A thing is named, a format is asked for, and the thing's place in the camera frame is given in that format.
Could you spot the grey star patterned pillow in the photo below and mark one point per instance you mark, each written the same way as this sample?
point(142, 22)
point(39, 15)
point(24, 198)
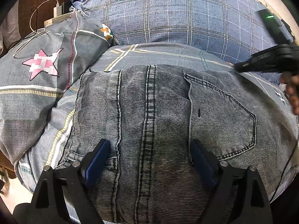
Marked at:
point(36, 73)

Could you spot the blue plaid pillow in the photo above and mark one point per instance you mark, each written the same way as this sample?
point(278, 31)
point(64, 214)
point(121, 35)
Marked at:
point(229, 29)

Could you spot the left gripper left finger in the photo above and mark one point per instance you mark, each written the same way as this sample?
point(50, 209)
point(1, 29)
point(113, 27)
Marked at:
point(48, 204)

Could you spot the grey denim pants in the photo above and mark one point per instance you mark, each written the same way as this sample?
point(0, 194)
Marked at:
point(151, 113)

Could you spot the person's right hand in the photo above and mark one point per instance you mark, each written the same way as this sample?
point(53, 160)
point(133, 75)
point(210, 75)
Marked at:
point(291, 81)

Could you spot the white charger adapter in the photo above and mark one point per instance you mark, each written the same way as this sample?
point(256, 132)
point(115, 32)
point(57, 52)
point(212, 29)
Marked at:
point(57, 10)

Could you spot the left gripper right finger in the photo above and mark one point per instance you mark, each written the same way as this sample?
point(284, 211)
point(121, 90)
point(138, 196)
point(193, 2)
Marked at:
point(235, 191)

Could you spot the wooden headboard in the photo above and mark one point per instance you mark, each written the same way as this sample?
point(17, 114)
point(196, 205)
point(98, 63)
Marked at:
point(33, 13)

